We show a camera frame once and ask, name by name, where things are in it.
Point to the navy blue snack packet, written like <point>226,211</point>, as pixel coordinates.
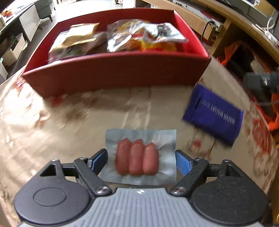
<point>213,113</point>

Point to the red cardboard box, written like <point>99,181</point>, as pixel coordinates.
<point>119,72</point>

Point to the dark printed snack packet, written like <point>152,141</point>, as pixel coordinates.
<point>72,51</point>

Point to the dark grey device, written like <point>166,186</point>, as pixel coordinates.
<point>252,80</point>

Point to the beige floral tablecloth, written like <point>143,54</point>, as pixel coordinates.
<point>65,122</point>

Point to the clear yellow crisp packet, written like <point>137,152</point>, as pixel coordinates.
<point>124,32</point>

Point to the white open storage box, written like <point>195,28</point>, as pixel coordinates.
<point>13,52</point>

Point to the grey sofa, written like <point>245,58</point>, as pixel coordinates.
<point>45,9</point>

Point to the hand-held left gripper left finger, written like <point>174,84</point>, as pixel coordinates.
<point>99,160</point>

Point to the dark coffee table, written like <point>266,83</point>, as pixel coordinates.
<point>29,19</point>

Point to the yellow snack packet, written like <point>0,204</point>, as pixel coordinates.
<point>157,45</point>

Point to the vacuum-packed sausage packet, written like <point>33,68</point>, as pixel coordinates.
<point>137,159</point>

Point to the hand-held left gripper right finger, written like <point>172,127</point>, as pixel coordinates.
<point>184,162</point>

